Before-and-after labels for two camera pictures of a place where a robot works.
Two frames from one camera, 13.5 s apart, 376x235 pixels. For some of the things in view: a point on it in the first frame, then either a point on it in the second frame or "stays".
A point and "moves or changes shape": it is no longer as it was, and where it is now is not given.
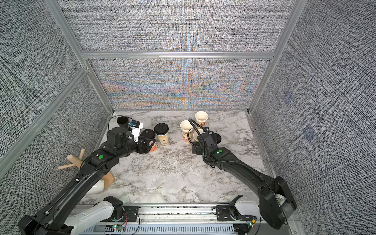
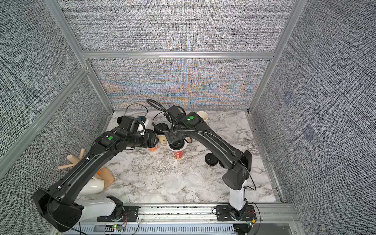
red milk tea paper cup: x=195 y=135 moves or changes shape
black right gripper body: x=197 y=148 to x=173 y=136
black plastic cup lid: x=161 y=129 stays
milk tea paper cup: x=155 y=147 stays
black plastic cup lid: x=216 y=137 moves or changes shape
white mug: x=98 y=187 stays
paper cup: x=162 y=140 stays
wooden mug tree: x=108 y=178 stays
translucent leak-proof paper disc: x=194 y=179 stays
